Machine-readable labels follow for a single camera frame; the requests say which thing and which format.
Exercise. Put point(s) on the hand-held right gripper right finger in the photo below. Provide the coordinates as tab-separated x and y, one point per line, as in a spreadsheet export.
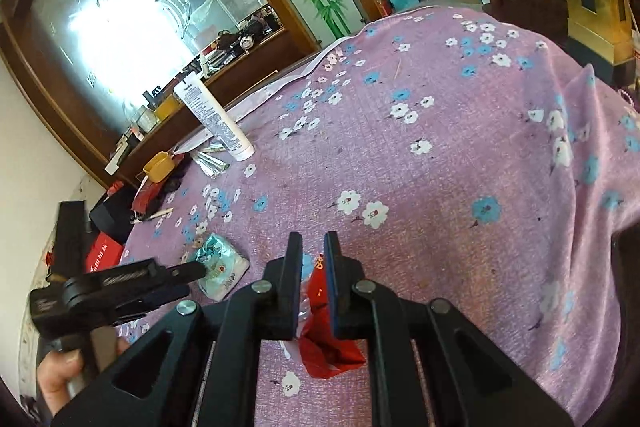
331	287

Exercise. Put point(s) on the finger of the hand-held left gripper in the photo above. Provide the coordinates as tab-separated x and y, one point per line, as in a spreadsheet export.
150	274
155	302

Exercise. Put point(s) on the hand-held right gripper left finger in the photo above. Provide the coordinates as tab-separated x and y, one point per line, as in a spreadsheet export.
295	279

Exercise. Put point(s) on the red plastic wrapper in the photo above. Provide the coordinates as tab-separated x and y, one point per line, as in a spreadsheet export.
325	357

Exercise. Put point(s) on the green and white packet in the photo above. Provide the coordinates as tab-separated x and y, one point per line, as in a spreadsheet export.
225	264

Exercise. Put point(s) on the person's left hand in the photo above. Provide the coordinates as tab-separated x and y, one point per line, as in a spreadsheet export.
55	382

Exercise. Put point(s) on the red gift bag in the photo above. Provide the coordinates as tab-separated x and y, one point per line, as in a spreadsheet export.
102	253

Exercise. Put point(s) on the wooden chopsticks pair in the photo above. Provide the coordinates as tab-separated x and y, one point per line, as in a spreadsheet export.
152	214

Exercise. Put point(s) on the black gift bag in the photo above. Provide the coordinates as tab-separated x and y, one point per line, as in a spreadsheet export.
112	214

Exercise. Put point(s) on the red packet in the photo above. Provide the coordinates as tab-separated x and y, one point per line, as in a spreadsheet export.
147	197

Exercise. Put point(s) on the red black flat item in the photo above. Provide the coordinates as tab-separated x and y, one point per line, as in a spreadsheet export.
175	179

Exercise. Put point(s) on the yellow plastic box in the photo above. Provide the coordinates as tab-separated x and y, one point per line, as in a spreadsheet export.
157	166

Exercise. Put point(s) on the white jar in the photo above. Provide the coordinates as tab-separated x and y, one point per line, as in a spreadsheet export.
146	119

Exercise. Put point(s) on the white lotion tube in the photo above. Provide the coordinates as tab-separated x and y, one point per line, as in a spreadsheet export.
215	119

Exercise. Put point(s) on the wood-framed frosted glass partition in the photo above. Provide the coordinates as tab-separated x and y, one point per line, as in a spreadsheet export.
125	7

